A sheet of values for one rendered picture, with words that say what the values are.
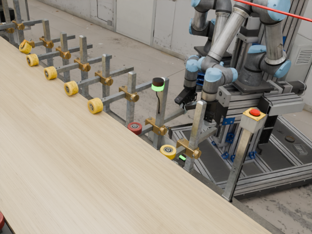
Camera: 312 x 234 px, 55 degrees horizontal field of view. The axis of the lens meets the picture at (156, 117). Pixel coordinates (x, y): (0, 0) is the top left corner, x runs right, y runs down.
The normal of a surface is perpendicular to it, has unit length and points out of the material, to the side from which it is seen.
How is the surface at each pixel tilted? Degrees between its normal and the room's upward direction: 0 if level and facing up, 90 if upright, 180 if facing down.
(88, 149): 0
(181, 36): 90
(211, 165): 0
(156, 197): 0
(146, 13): 90
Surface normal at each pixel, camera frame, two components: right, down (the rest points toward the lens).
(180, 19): -0.65, 0.37
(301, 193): 0.09, -0.82
